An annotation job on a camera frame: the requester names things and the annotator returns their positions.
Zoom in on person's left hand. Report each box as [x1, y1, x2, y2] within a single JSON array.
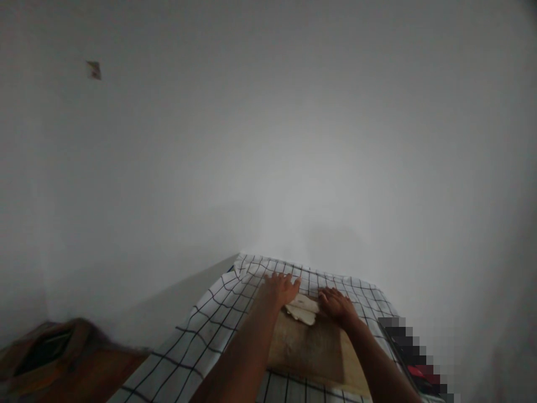
[[257, 271, 302, 311]]

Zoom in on person's right hand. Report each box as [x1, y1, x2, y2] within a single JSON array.
[[317, 287, 357, 328]]

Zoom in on person's right fingers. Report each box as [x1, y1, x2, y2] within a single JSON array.
[[317, 287, 346, 307]]

